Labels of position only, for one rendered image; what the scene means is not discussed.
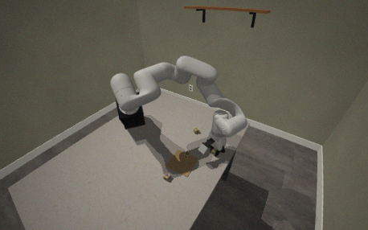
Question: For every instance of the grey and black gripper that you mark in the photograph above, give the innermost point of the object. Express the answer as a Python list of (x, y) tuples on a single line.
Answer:
[(219, 144)]

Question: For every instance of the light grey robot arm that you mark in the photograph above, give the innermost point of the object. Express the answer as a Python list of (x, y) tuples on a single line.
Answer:
[(147, 83)]

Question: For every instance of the tan flat mat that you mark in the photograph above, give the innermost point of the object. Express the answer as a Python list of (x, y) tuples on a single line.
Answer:
[(180, 164)]

